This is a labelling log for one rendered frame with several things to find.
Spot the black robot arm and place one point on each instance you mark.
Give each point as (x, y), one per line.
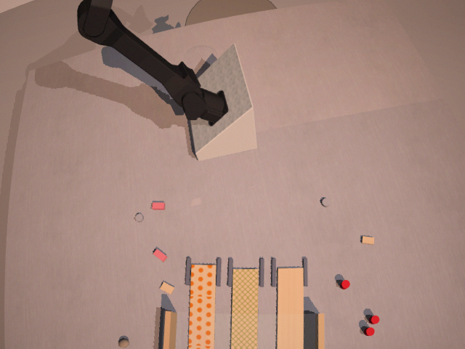
(97, 22)

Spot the red cylinder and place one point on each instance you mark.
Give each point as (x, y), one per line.
(373, 320)
(369, 331)
(345, 284)

